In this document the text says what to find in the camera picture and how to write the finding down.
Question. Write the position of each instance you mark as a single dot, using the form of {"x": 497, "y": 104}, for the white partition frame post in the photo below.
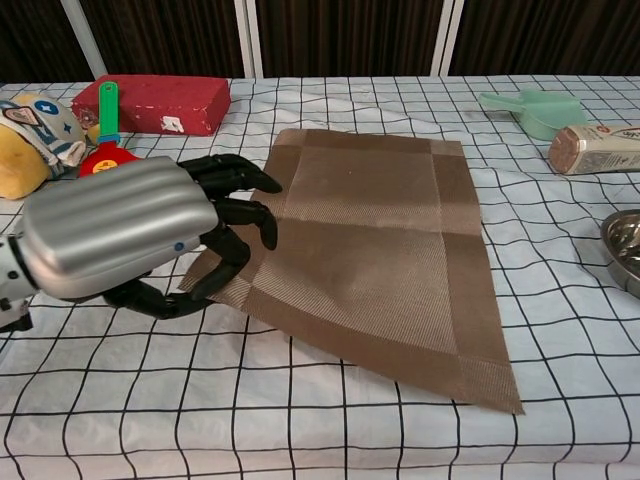
{"x": 85, "y": 40}
{"x": 446, "y": 40}
{"x": 250, "y": 40}

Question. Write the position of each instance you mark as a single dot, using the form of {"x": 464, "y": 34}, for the beige drink bottle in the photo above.
{"x": 595, "y": 150}

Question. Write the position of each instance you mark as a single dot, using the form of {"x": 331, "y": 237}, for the white black grid tablecloth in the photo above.
{"x": 320, "y": 440}

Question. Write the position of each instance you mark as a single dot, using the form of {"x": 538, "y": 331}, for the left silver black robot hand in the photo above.
{"x": 115, "y": 225}

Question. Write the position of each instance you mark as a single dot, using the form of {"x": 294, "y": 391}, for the yellow plush toy striped cap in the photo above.
{"x": 15, "y": 165}

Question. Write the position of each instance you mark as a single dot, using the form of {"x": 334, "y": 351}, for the stainless steel bowl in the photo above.
{"x": 625, "y": 250}

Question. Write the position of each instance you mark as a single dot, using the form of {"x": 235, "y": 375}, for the mint green plastic dustpan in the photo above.
{"x": 550, "y": 115}

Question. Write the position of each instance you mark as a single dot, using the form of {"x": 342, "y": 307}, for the red brick block with sticker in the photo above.
{"x": 165, "y": 100}

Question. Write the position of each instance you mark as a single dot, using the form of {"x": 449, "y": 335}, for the brown woven placemat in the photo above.
{"x": 380, "y": 260}

